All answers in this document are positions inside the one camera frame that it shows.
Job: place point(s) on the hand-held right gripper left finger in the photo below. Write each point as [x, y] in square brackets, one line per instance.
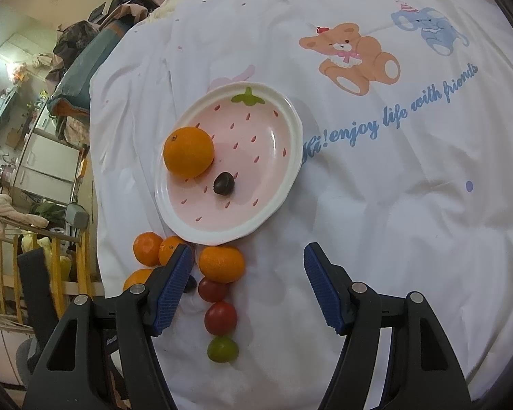
[171, 290]

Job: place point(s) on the large orange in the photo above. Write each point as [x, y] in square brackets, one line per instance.
[189, 151]
[221, 263]

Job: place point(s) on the green grape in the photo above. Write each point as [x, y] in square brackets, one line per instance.
[223, 349]

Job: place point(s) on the pile of clothes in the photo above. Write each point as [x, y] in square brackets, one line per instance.
[124, 4]

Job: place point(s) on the white printed blanket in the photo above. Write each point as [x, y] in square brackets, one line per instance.
[389, 205]

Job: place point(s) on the small mandarin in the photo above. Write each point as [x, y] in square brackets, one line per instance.
[169, 250]
[146, 248]
[137, 279]

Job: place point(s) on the beige towel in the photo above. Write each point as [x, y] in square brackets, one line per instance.
[8, 211]

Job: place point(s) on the yellow wooden rack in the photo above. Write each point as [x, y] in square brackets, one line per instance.
[8, 264]

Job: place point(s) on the white oval plate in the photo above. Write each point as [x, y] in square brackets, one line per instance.
[256, 171]

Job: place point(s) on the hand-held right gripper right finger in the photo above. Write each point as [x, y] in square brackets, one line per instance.
[322, 290]

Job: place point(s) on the teal cushion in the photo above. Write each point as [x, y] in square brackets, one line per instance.
[89, 59]

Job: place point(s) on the dark grape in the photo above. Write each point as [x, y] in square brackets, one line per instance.
[190, 284]
[223, 183]

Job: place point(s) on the grey metal stool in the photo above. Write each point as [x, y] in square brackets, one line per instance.
[76, 220]

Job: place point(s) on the white cabinet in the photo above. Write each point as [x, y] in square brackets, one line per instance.
[47, 158]

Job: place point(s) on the red cherry tomato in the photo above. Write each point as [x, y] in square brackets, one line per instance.
[213, 289]
[220, 318]

